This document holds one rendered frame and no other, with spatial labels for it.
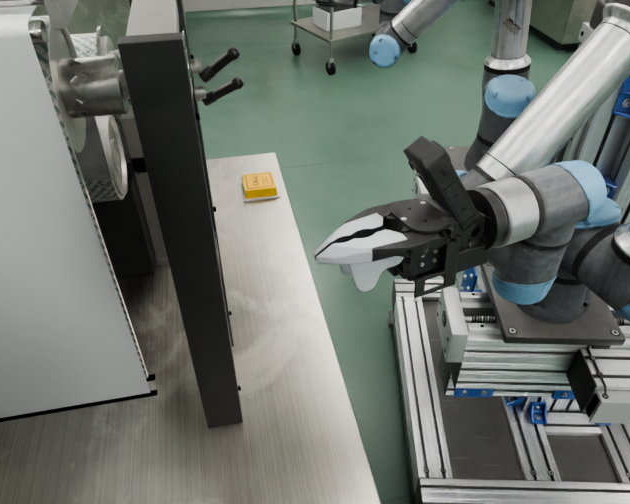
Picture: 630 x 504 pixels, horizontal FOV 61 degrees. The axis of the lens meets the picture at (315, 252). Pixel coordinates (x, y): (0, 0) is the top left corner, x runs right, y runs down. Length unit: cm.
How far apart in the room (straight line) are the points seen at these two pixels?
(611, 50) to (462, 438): 113
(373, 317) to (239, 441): 143
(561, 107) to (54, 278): 68
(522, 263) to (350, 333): 144
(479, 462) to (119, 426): 105
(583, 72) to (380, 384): 139
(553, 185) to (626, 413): 64
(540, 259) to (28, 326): 64
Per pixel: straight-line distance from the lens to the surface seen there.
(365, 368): 200
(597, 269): 99
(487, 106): 144
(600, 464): 174
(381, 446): 183
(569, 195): 67
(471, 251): 63
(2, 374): 84
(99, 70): 65
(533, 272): 73
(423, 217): 57
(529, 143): 80
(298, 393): 83
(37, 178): 62
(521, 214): 63
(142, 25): 50
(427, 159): 53
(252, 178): 123
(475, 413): 170
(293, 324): 92
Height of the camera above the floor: 158
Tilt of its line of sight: 40 degrees down
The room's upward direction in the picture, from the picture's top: straight up
